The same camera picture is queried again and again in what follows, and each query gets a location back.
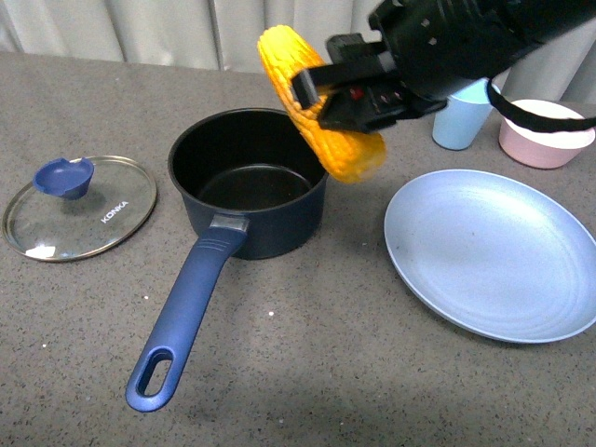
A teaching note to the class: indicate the yellow corn cob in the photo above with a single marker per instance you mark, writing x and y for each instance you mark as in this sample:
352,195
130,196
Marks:
348,156

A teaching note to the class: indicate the dark blue saucepan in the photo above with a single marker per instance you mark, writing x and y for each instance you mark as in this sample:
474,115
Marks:
252,189

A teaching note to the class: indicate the light blue plastic cup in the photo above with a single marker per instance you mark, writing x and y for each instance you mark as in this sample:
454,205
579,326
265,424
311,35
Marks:
457,125

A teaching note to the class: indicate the white curtain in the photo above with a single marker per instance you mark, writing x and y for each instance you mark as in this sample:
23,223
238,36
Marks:
222,35

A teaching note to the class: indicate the light blue plate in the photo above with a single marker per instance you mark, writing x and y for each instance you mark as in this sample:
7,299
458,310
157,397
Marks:
493,256

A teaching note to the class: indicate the pink white bowl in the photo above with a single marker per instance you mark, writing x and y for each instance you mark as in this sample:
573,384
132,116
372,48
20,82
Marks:
544,150

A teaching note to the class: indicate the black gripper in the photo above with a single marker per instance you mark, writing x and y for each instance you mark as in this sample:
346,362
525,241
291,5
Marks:
431,48

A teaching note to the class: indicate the glass lid with blue knob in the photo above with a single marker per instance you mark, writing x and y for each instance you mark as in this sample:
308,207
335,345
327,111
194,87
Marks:
75,209

